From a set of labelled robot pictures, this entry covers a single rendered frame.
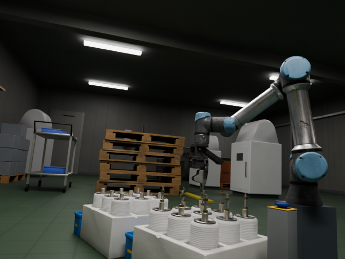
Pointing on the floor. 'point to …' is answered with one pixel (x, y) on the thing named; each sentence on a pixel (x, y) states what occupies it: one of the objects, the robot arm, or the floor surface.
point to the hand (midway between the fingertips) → (203, 186)
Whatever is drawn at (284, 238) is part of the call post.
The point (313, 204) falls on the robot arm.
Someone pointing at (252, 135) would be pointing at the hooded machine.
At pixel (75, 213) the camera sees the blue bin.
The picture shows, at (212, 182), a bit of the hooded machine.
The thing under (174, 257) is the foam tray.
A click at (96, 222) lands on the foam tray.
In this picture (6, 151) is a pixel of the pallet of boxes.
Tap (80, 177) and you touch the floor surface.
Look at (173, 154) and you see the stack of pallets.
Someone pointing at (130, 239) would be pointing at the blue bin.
